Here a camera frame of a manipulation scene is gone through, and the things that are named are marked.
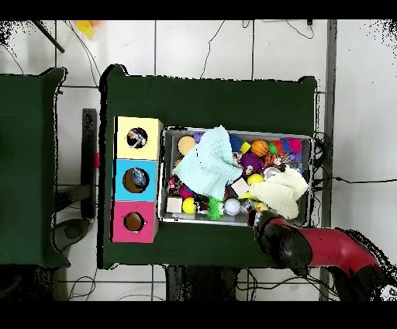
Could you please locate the shallow clear mesh bin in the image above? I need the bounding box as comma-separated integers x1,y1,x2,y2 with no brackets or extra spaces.
157,126,313,230

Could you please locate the green spiky ball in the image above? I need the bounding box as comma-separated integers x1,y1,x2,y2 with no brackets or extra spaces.
206,197,226,221

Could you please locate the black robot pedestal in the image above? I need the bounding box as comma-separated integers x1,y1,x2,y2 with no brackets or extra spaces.
164,265,244,302

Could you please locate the white toy baseball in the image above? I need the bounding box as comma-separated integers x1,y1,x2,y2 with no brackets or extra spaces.
223,198,242,216

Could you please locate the grey metal beam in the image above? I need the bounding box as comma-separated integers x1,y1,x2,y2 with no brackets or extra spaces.
318,19,339,302

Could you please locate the mint green cloth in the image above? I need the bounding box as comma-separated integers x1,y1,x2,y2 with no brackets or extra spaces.
172,126,244,199

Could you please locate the pink spiky ball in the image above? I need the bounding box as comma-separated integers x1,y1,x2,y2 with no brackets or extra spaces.
285,137,304,155

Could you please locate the orange toy basketball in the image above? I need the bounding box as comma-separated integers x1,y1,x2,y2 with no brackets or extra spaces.
251,139,270,158

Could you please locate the peach orange ball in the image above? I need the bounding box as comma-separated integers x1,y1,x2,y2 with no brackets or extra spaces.
177,136,197,156

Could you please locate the clear plastic packet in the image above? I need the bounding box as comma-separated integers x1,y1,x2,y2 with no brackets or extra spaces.
129,168,149,190

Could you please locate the small wooden cube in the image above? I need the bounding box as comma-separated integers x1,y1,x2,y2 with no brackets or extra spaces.
166,196,184,214

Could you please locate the colourful polka dot cloth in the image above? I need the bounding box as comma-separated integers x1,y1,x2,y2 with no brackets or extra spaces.
127,129,149,148

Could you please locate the black cable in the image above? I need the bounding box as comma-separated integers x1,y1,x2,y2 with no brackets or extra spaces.
199,19,227,80
312,131,397,192

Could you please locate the black rod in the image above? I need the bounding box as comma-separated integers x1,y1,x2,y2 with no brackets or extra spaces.
30,20,66,54

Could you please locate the black chair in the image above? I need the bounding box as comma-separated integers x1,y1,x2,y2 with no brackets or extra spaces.
54,108,100,252

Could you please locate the green cloth side table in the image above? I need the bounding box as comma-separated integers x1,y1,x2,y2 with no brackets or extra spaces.
0,67,68,268

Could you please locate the yellow floor object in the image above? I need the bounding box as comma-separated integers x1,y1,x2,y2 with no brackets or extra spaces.
75,20,97,38

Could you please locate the wooden box with three holes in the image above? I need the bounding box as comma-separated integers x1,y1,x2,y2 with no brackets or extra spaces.
111,116,164,244

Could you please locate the cream yellow cloth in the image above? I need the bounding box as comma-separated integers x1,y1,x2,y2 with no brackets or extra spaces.
247,167,309,220

